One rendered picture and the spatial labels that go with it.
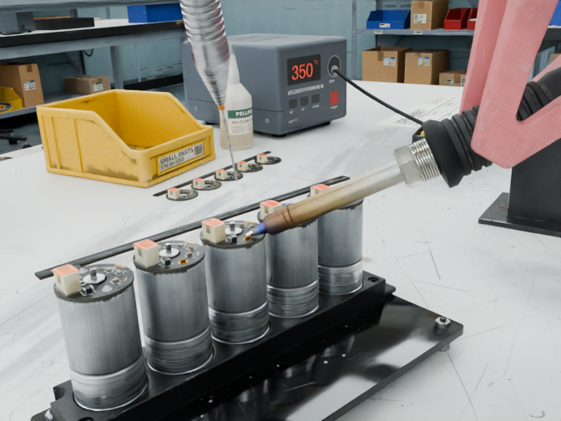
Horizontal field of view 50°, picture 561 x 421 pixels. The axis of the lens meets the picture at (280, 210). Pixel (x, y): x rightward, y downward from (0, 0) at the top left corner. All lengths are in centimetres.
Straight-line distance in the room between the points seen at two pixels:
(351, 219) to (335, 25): 528
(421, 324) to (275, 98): 39
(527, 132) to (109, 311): 14
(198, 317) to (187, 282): 1
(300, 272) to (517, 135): 10
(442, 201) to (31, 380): 30
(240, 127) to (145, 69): 559
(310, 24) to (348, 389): 546
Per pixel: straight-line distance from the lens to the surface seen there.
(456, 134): 21
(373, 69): 488
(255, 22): 599
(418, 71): 473
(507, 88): 20
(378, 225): 40
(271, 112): 62
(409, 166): 21
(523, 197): 41
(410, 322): 27
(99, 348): 20
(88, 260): 22
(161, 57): 631
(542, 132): 20
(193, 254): 21
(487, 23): 22
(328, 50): 67
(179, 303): 21
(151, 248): 21
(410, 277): 33
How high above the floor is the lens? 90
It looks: 20 degrees down
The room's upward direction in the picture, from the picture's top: 2 degrees counter-clockwise
